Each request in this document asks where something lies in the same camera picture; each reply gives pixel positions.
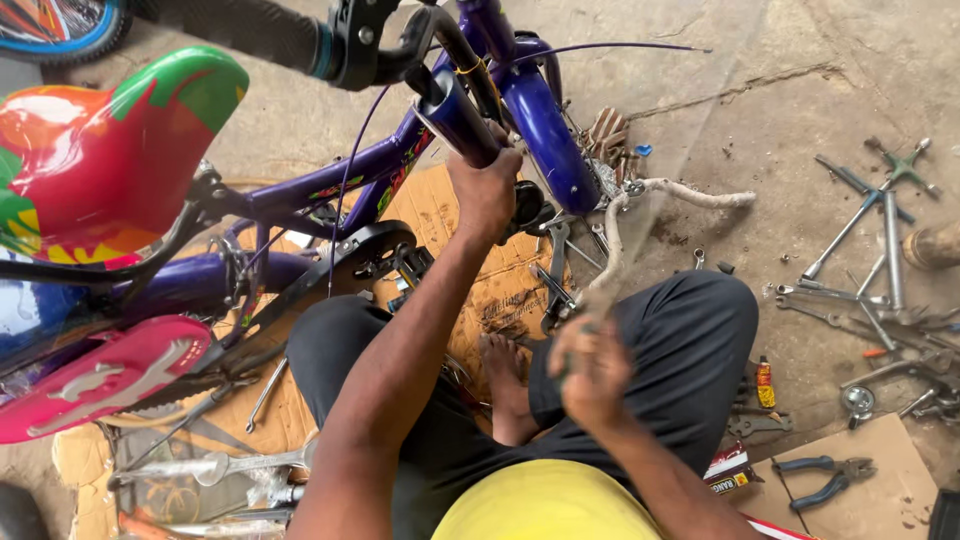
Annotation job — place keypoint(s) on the person's left hand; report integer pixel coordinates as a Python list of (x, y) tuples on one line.
[(484, 195)]

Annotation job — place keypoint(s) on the bicycle wheel with blue rim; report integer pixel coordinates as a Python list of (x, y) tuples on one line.
[(64, 30)]

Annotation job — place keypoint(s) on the red printed packet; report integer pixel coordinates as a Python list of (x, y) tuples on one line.
[(727, 472)]

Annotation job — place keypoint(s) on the heap of metal wrenches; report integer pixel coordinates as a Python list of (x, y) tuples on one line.
[(877, 300)]

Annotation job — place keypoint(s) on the metal hand tool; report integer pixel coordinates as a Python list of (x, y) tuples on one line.
[(604, 304)]

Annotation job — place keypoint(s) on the blue bicycle fork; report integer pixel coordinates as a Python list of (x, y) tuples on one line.
[(544, 131)]

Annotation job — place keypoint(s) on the person's right fingers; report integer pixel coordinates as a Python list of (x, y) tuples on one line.
[(574, 356)]

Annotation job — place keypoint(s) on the purple bicycle frame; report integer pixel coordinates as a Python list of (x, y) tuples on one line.
[(300, 199)]

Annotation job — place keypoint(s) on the small blue plastic cap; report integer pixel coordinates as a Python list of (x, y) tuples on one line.
[(643, 150)]

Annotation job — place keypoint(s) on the striped cloth rag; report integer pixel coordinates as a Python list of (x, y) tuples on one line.
[(607, 135)]

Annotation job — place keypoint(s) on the person's left fingers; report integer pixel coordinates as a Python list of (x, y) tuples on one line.
[(487, 159)]

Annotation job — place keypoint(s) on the person's right hand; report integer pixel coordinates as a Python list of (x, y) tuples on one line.
[(596, 379)]

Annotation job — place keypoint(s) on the person's dark trousers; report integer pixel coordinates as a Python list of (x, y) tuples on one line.
[(675, 360)]

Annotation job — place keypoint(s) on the large silver spanner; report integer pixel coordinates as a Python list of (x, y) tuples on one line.
[(225, 465)]

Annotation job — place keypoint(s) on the black box corner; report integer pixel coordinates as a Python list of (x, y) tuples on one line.
[(946, 516)]

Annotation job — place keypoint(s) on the red green bicycle saddle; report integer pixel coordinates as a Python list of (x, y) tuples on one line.
[(97, 157)]

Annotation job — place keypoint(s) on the flattened brown cardboard sheet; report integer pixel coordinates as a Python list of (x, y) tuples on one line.
[(502, 289)]

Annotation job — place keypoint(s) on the thin silver spanner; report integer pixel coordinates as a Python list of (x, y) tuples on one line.
[(266, 396)]

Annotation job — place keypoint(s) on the flat dark multi wrench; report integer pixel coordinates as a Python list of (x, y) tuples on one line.
[(759, 425)]

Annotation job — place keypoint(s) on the person's yellow shirt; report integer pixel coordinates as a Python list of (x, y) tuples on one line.
[(544, 502)]

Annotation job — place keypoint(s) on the silver bicycle bell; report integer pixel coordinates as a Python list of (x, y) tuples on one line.
[(857, 401)]

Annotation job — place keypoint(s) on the green cross wrench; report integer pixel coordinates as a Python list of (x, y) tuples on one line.
[(904, 166)]

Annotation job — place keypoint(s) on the red yellow glue bottle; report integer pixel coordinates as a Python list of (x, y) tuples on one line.
[(765, 384)]

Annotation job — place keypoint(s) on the small brown cardboard piece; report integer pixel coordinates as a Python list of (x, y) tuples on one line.
[(862, 480)]

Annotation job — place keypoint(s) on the person's bare foot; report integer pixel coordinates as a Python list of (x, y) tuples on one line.
[(506, 382)]

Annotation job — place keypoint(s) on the black bicycle pedal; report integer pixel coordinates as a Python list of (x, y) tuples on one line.
[(411, 266)]

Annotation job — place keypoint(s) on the black brake lever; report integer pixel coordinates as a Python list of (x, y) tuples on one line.
[(390, 41)]

